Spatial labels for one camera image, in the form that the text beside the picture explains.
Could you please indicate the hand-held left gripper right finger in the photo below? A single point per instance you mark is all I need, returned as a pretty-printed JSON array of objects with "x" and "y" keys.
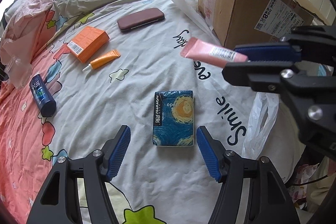
[{"x": 208, "y": 153}]

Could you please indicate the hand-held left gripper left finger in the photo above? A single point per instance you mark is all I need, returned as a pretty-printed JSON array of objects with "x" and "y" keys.
[{"x": 118, "y": 155}]

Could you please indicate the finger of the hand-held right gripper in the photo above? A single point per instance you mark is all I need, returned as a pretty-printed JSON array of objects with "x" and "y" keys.
[
  {"x": 252, "y": 74},
  {"x": 267, "y": 53}
]

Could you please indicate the starry blue tissue pack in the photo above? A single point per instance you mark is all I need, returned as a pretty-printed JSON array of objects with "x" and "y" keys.
[{"x": 173, "y": 119}]

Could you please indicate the pink tube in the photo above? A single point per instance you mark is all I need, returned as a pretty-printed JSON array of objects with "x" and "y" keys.
[{"x": 207, "y": 52}]

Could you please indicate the brown cardboard box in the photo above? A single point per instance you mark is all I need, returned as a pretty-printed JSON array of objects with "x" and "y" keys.
[{"x": 249, "y": 3}]

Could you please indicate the orange tube with white cap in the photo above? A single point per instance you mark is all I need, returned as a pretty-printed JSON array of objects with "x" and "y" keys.
[{"x": 105, "y": 60}]

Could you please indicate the maroon textured case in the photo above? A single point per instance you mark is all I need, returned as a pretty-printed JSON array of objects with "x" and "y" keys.
[{"x": 140, "y": 19}]

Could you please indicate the star printed bedsheet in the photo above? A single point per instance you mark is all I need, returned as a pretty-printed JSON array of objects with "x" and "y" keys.
[{"x": 118, "y": 95}]

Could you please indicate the dark blue bottle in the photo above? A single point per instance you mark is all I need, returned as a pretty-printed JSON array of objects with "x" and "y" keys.
[{"x": 42, "y": 95}]

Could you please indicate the orange carton box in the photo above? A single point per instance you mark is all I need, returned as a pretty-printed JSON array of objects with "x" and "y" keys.
[{"x": 90, "y": 43}]

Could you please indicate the clear glass jar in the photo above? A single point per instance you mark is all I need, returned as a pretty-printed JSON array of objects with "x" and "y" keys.
[{"x": 18, "y": 71}]

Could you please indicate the pink crumpled quilt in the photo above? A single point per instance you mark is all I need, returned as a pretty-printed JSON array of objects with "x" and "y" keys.
[{"x": 23, "y": 29}]

